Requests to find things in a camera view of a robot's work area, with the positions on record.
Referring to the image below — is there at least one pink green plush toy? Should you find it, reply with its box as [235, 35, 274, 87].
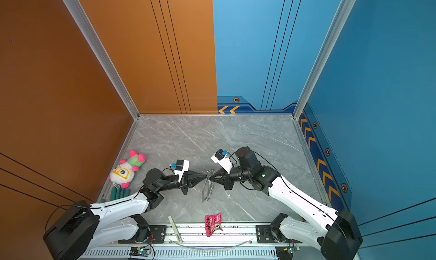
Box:
[108, 151, 146, 189]

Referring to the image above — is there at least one aluminium front rail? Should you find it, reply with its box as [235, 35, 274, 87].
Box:
[79, 223, 326, 260]

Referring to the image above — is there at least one clear cable tie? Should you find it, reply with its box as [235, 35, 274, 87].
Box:
[169, 240, 253, 250]

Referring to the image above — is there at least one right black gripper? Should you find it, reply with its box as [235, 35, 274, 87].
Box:
[209, 166, 253, 191]

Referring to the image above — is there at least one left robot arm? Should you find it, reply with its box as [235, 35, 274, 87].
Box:
[43, 169, 207, 260]

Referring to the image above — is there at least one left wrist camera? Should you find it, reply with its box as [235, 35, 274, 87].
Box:
[170, 160, 190, 183]

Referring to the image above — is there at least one white barcode strip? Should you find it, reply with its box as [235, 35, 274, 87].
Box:
[168, 215, 183, 244]

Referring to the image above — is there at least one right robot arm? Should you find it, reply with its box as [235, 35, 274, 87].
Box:
[210, 146, 363, 260]

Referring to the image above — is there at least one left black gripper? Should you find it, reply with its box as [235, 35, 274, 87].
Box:
[156, 171, 206, 197]

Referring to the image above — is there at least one pink snack packet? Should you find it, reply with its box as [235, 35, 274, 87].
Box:
[204, 213, 223, 237]

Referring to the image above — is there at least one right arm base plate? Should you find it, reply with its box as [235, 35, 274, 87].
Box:
[255, 224, 304, 244]

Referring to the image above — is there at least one left circuit board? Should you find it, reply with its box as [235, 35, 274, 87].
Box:
[129, 246, 153, 260]

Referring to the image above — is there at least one circuit board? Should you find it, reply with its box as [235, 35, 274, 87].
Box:
[129, 246, 153, 260]
[275, 246, 300, 260]

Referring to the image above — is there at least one green rubber glove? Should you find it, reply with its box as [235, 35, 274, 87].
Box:
[100, 187, 131, 203]

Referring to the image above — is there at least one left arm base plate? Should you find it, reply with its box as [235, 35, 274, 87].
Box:
[118, 225, 167, 245]

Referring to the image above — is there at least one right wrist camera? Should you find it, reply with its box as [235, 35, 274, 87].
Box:
[211, 149, 233, 174]

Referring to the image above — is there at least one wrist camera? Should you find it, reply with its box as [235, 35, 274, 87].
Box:
[170, 160, 190, 183]
[211, 149, 233, 174]

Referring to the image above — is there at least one right circuit board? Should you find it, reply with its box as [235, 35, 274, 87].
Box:
[275, 246, 300, 260]

